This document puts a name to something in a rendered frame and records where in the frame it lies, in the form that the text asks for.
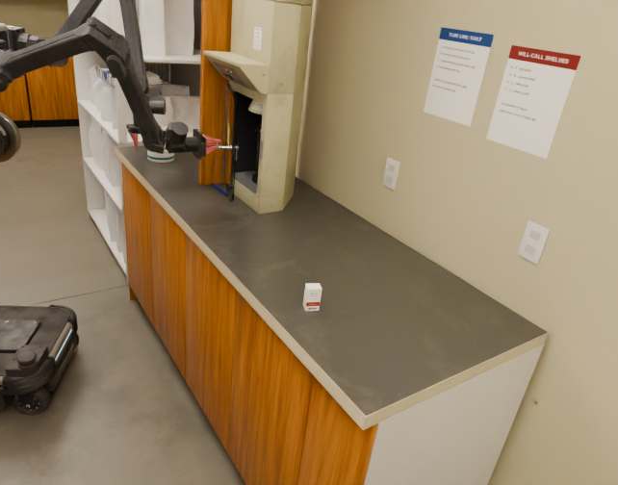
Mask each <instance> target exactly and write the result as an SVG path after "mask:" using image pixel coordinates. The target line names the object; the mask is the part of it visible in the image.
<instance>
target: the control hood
mask: <svg viewBox="0 0 618 485"><path fill-rule="evenodd" d="M203 54H204V55H205V57H206V58H207V59H208V60H209V61H210V63H211V64H212V65H213V66H214V67H215V69H216V70H217V71H218V72H219V73H220V71H219V70H218V69H217V68H216V66H215V65H214V64H213V63H212V62H215V63H217V64H222V65H224V66H227V67H229V68H232V69H233V70H234V71H235V72H236V73H237V75H238V76H239V77H240V78H241V79H242V81H243V82H244V83H245V85H246V88H248V89H252V90H254V91H257V92H259V93H261V94H267V93H268V81H269V68H270V66H269V65H268V64H263V63H260V62H257V61H254V60H251V59H249V58H246V57H243V56H240V55H237V54H234V53H231V52H220V51H203ZM220 75H221V76H222V77H223V78H225V77H224V76H223V75H222V74H221V73H220ZM225 79H227V78H225ZM227 80H229V79H227Z"/></svg>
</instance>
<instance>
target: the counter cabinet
mask: <svg viewBox="0 0 618 485"><path fill-rule="evenodd" d="M121 166H122V183H123V199H124V215H125V232H126V248H127V265H128V281H129V297H130V300H132V299H138V301H139V303H140V304H141V306H142V308H143V309H144V311H145V313H146V314H147V316H148V318H149V320H150V321H151V323H152V325H153V326H154V328H155V330H156V331H157V333H158V335H159V337H160V338H161V340H162V342H163V343H164V345H165V347H166V349H167V351H168V353H169V354H170V356H171V358H172V360H173V361H174V363H175V365H176V366H177V368H178V369H179V370H180V372H181V374H182V376H183V377H184V379H185V381H186V382H187V384H188V386H189V388H190V389H191V391H192V393H193V395H194V397H195V399H196V400H197V402H198V404H199V405H200V407H201V409H202V410H203V412H204V414H205V416H206V417H207V419H208V421H209V422H210V424H211V425H212V427H213V428H214V430H215V432H216V433H217V435H218V437H219V439H220V441H221V443H222V444H223V446H224V448H225V449H226V451H227V452H228V455H229V456H230V458H231V460H232V461H233V463H234V465H235V467H236V468H237V470H238V472H239V473H240V475H241V477H242V479H243V480H244V482H245V484H246V485H488V482H489V480H490V478H491V475H492V473H493V470H494V469H495V466H496V464H497V461H498V459H499V456H500V454H501V451H502V447H503V445H504V443H505V440H506V438H507V435H508V433H509V430H510V428H511V425H512V423H513V421H514V419H515V416H516V414H517V411H518V409H519V406H520V404H521V402H522V399H523V397H524V394H525V392H526V389H527V387H528V383H529V381H530V379H531V376H532V374H533V371H534V369H535V367H536V364H537V362H538V359H539V357H540V354H541V352H542V349H543V347H544V345H540V346H538V347H536V348H534V349H532V350H530V351H528V352H526V353H524V354H522V355H520V356H518V357H516V358H513V359H511V360H509V361H507V362H505V363H503V364H501V365H499V366H497V367H495V368H493V369H490V370H488V371H486V372H484V373H482V374H480V375H478V376H476V377H474V378H472V379H469V380H467V381H465V382H463V383H461V384H459V385H457V386H455V387H453V388H451V389H449V390H446V391H444V392H442V393H441V394H439V395H437V396H434V397H432V398H430V399H428V400H425V401H423V402H421V403H419V404H417V405H415V406H413V407H411V408H409V409H407V410H405V411H402V412H400V413H398V414H396V415H394V416H393V417H391V418H389V419H387V420H385V421H381V422H379V423H377V424H375V425H373V426H371V427H369V428H367V429H365V430H362V429H361V428H360V426H359V425H358V424H357V423H356V422H355V421H354V420H353V419H352V418H351V416H350V415H349V414H348V413H347V412H346V411H345V410H344V409H343V407H342V406H341V405H340V404H339V403H338V402H337V401H336V400H335V399H334V397H333V396H332V395H331V394H330V393H329V392H328V391H327V390H326V388H325V387H324V386H323V385H322V384H321V383H320V382H319V381H318V379H317V378H316V377H315V376H314V375H313V374H312V373H311V372H310V371H309V370H308V369H307V368H306V367H305V366H304V365H303V364H302V363H301V362H300V360H299V359H298V358H297V357H296V356H295V355H294V354H293V352H292V351H291V350H290V349H289V348H288V347H287V346H286V345H285V344H284V342H283V341H282V340H281V339H280V338H279V337H278V336H277V335H276V334H275V332H274V331H273V330H272V329H271V328H270V327H269V326H268V325H267V323H266V322H265V321H264V320H263V319H262V318H261V317H260V316H259V314H258V313H257V312H256V311H255V310H254V309H253V308H252V307H251V306H250V304H249V303H248V302H247V301H246V300H245V299H244V298H243V297H242V295H241V294H240V293H239V292H238V291H237V290H236V289H235V288H234V287H233V285H232V284H231V283H230V282H229V281H228V280H227V279H226V278H225V276H224V275H223V274H222V273H221V272H220V271H219V270H218V269H217V267H216V266H215V265H214V264H213V263H212V262H211V261H210V260H209V259H208V257H207V256H206V255H205V254H204V253H203V252H202V251H201V250H200V248H199V247H198V246H197V245H196V244H195V243H194V242H193V241H192V239H191V238H190V237H189V236H188V235H187V234H186V233H185V232H184V231H183V229H182V228H181V227H180V226H179V225H178V224H177V223H176V222H175V220H174V219H173V218H172V217H171V216H170V215H169V214H168V213H167V211H166V210H165V209H164V208H163V207H162V206H161V205H160V204H159V203H158V201H157V200H156V199H155V198H154V197H153V196H152V195H151V194H150V192H149V191H148V190H147V189H146V188H145V187H144V186H143V185H142V183H141V182H140V181H139V180H138V179H137V178H136V177H135V176H134V175H133V173H132V172H131V171H130V170H129V169H128V168H127V167H126V166H125V164H124V163H123V162H121Z"/></svg>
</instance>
